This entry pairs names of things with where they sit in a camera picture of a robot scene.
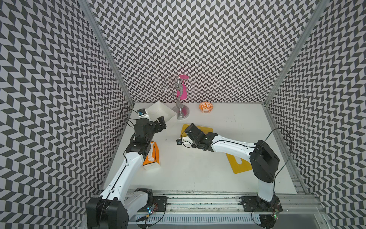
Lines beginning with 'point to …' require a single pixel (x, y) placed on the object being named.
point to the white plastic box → (157, 109)
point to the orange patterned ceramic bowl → (206, 107)
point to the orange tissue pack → (153, 156)
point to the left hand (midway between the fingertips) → (156, 119)
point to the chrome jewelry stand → (180, 111)
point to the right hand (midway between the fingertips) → (195, 133)
